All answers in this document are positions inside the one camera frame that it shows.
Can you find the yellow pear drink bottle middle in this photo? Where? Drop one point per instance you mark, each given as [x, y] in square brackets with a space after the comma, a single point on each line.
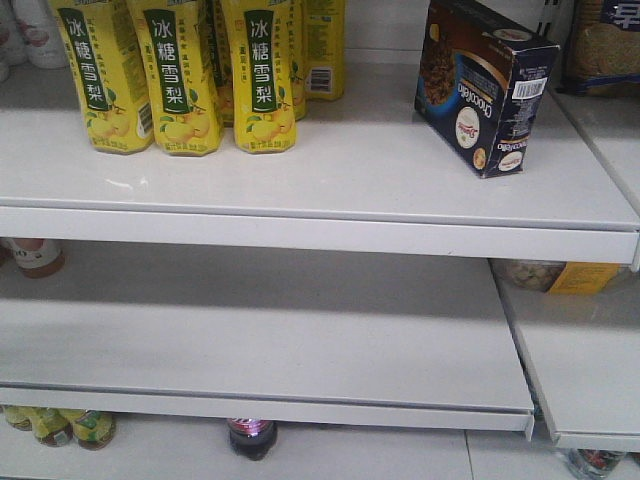
[173, 38]

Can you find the blue cracker pack right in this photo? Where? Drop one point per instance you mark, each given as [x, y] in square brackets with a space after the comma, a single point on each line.
[601, 54]

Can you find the dark cola bottle bottom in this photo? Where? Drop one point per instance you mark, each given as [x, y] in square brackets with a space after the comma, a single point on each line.
[252, 438]

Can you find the yellow pear drink bottle left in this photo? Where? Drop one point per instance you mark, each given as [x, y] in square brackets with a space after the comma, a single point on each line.
[108, 72]

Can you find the yellow pear drink bottle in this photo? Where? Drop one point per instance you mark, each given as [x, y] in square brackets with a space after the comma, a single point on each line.
[173, 38]
[264, 117]
[108, 72]
[325, 37]

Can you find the white pink bottle top left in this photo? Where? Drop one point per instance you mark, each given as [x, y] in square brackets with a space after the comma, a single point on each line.
[44, 45]

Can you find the orange drink bottle lower left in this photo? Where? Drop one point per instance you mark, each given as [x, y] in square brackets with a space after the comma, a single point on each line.
[35, 257]

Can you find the dark blue Chocofello cookie box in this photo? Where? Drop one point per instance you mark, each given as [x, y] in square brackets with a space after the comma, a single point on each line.
[481, 80]

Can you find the yellow pear drink bottle right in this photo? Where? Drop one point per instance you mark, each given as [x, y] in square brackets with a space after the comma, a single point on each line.
[264, 117]

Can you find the white store shelving unit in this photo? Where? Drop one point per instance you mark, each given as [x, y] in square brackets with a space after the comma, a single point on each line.
[341, 289]

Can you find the green tea bottle bottom left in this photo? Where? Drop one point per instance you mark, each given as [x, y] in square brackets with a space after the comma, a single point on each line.
[93, 429]

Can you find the clear tub yellow label cookies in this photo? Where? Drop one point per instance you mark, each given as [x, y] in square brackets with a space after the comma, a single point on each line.
[561, 278]

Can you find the yellow pear drink bottle back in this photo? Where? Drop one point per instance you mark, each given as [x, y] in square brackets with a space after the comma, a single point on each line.
[325, 37]

